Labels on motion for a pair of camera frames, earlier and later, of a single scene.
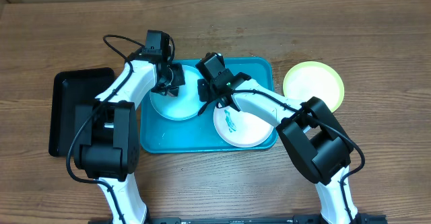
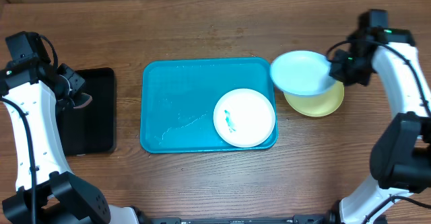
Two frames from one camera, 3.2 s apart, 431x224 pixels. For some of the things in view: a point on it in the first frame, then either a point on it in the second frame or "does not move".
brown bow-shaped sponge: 168,92 -> 85,100
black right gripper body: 210,91 -> 351,70
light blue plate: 186,104 -> 303,72
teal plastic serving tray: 199,134 does not move
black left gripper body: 174,77 -> 70,83
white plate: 240,128 does not move
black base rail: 302,218 does not move
